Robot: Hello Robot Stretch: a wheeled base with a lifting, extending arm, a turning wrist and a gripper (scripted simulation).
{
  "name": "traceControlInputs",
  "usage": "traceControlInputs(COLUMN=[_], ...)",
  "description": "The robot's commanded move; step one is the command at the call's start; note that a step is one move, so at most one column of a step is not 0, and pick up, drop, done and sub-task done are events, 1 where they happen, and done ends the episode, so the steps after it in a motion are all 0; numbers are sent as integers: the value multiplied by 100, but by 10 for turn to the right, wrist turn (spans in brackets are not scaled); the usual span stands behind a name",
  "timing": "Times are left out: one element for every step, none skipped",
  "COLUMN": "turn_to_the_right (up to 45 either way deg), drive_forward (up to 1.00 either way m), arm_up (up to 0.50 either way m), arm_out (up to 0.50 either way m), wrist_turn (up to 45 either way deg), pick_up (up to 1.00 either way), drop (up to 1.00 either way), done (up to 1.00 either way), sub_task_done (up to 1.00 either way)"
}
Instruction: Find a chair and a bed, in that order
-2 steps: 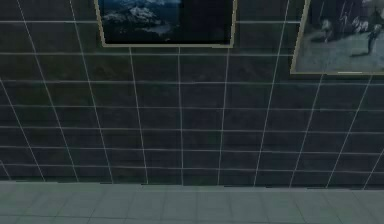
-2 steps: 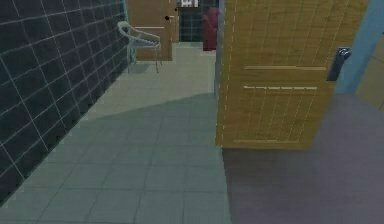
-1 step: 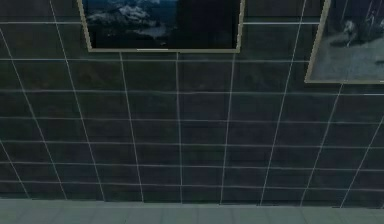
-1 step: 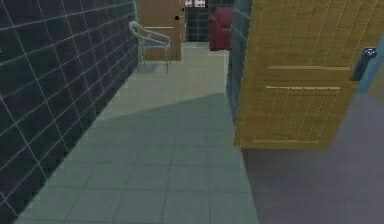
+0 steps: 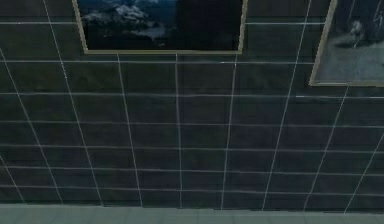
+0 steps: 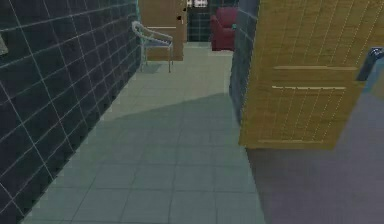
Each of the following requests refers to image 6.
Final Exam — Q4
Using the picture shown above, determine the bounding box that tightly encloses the red armchair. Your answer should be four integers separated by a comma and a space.
209, 6, 239, 52

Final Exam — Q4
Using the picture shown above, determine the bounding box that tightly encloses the brown wooden room door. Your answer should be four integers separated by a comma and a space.
138, 0, 188, 62

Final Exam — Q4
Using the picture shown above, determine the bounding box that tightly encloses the white framed window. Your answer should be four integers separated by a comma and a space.
186, 0, 210, 8

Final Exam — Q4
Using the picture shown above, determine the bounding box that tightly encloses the yellow wooden room door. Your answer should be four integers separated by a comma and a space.
238, 0, 384, 151

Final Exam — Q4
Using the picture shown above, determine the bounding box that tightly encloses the white metal frame chair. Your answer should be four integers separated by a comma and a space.
131, 20, 175, 74

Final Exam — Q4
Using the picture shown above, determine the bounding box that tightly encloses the dark blue door handle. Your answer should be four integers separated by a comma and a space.
355, 47, 384, 82

